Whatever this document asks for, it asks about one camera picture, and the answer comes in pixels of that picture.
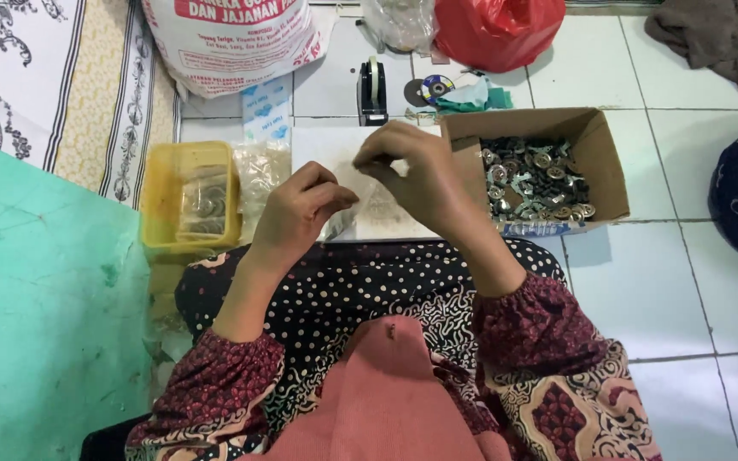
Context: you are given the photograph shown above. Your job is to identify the black tape dispenser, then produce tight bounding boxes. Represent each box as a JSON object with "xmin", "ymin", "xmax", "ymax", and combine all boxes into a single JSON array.
[{"xmin": 356, "ymin": 56, "xmax": 390, "ymax": 127}]

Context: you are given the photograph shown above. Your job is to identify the stack of clear plastic bags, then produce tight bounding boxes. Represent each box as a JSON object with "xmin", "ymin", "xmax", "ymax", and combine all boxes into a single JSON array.
[{"xmin": 233, "ymin": 141, "xmax": 292, "ymax": 239}]

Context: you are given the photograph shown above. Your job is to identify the red plastic bag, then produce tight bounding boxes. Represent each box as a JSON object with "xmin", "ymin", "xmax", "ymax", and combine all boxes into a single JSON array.
[{"xmin": 433, "ymin": 0, "xmax": 566, "ymax": 74}]

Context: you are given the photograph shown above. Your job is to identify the brown cloth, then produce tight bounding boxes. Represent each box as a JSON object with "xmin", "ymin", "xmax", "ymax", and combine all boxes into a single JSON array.
[{"xmin": 644, "ymin": 0, "xmax": 738, "ymax": 97}]

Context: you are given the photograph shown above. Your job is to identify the packed clear bags of parts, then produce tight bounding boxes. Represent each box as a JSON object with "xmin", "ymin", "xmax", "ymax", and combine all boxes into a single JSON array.
[{"xmin": 177, "ymin": 166, "xmax": 229, "ymax": 242}]

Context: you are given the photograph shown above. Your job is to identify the person's right hand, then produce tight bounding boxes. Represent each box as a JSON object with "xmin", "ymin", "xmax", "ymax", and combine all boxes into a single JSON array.
[{"xmin": 352, "ymin": 120, "xmax": 472, "ymax": 239}]

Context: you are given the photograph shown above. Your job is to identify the teal cloth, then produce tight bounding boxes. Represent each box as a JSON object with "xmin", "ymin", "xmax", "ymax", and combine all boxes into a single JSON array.
[{"xmin": 434, "ymin": 78, "xmax": 514, "ymax": 115}]

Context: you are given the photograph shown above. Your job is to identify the large white printed sack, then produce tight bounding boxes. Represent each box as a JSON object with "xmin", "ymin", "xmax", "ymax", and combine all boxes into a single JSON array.
[{"xmin": 141, "ymin": 0, "xmax": 331, "ymax": 100}]

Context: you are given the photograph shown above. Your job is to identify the green mat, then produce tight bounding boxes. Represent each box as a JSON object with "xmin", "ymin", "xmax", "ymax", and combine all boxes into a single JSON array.
[{"xmin": 0, "ymin": 132, "xmax": 153, "ymax": 461}]

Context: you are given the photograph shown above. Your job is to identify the small clear plastic bag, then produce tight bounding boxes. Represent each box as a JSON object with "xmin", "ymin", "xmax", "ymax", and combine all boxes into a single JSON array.
[{"xmin": 319, "ymin": 168, "xmax": 390, "ymax": 243}]

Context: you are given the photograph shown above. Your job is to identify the yellow plastic container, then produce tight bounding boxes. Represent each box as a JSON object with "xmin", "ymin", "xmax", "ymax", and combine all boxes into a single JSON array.
[{"xmin": 140, "ymin": 141, "xmax": 243, "ymax": 251}]

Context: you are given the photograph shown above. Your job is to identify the white blue printed packet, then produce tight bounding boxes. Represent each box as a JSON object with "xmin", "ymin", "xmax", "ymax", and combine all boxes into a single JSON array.
[{"xmin": 241, "ymin": 76, "xmax": 293, "ymax": 143}]

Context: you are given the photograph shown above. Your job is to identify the pink headscarf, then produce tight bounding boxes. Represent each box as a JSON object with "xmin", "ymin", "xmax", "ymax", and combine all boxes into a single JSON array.
[{"xmin": 241, "ymin": 315, "xmax": 514, "ymax": 461}]

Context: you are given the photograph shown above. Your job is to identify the grey grinding disc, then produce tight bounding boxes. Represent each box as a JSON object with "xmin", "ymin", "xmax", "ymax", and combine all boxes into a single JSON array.
[{"xmin": 404, "ymin": 74, "xmax": 456, "ymax": 108}]

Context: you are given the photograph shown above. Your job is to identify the person's left hand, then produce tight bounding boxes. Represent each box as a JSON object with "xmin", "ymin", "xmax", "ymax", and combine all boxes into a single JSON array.
[{"xmin": 249, "ymin": 160, "xmax": 360, "ymax": 268}]

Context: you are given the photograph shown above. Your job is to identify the white work board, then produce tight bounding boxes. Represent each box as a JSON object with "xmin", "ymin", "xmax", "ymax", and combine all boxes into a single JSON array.
[{"xmin": 291, "ymin": 124, "xmax": 452, "ymax": 243}]

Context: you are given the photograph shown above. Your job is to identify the heap of metal button parts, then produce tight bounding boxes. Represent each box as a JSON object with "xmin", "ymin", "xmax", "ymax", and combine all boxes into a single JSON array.
[{"xmin": 481, "ymin": 136, "xmax": 597, "ymax": 223}]

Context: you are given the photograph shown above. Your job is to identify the white patterned batik sheet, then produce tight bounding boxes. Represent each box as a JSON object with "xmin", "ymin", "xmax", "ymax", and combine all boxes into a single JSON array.
[{"xmin": 0, "ymin": 0, "xmax": 182, "ymax": 211}]

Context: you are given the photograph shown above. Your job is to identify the brown cardboard box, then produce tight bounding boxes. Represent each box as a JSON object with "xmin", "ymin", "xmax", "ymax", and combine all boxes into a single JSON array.
[{"xmin": 441, "ymin": 108, "xmax": 631, "ymax": 236}]

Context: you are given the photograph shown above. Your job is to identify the person's patterned clothing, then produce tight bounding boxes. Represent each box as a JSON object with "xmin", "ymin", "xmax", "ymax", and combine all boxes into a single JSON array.
[{"xmin": 81, "ymin": 237, "xmax": 663, "ymax": 461}]

